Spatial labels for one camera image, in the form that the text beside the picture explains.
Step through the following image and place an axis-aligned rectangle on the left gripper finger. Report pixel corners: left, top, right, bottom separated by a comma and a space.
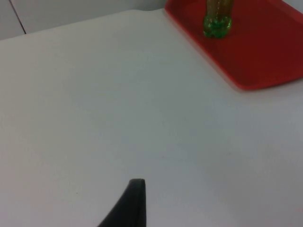
96, 178, 148, 227

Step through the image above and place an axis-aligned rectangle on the red tray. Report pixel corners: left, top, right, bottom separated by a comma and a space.
164, 0, 303, 92

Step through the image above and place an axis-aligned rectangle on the green plastic bottle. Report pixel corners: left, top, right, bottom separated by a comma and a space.
203, 0, 233, 39

